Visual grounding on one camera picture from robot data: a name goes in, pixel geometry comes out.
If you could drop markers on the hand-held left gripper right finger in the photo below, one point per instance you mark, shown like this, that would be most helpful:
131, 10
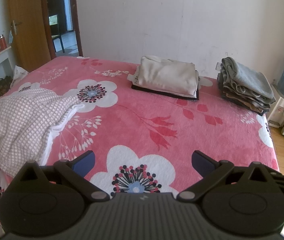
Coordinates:
201, 162

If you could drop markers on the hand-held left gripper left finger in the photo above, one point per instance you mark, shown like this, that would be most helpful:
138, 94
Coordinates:
85, 163

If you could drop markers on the beige zip jacket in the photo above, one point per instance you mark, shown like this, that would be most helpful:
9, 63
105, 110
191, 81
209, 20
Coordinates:
167, 76

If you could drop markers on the stack of folded clothes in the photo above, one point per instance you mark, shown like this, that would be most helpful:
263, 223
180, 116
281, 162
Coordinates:
244, 85

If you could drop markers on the white water dispenser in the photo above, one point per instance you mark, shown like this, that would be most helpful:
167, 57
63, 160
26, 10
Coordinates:
281, 110

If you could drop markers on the pink floral blanket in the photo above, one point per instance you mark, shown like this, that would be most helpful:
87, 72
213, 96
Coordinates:
144, 130

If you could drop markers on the white folded cloth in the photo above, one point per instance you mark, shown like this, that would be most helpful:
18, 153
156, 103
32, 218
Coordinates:
194, 93

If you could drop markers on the beige checked cloth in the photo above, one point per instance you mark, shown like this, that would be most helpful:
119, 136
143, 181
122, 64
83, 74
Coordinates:
24, 125

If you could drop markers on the dark folded cloth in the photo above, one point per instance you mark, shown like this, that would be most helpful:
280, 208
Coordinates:
162, 93

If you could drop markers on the white printed pillow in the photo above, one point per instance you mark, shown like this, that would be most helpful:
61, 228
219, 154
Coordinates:
18, 75

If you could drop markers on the red thermos bottle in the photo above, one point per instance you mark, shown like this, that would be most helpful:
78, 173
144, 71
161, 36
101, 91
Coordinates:
1, 42

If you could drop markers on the wooden door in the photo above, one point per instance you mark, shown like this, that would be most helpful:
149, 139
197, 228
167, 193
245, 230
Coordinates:
26, 25

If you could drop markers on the wall socket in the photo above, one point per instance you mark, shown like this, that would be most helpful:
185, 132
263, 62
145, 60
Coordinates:
274, 82

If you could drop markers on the brown door frame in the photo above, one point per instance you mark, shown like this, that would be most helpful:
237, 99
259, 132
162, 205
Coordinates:
78, 17

